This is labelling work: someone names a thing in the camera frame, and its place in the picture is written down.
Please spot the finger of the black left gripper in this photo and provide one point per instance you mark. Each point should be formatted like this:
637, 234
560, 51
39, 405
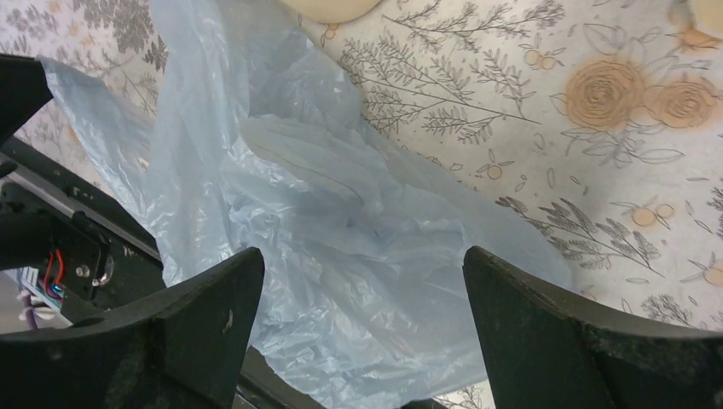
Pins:
24, 91

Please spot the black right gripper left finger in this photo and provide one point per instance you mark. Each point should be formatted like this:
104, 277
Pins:
182, 347

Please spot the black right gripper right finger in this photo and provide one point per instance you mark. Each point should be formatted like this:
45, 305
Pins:
546, 347

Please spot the blue plastic trash bag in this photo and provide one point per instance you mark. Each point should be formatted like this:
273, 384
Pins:
259, 141

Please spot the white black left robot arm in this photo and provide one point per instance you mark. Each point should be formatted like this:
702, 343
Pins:
25, 235

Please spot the beige plastic trash bin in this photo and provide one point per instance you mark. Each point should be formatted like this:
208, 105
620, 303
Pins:
331, 11

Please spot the large translucent yellow bag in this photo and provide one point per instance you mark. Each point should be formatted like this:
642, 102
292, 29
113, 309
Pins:
707, 16

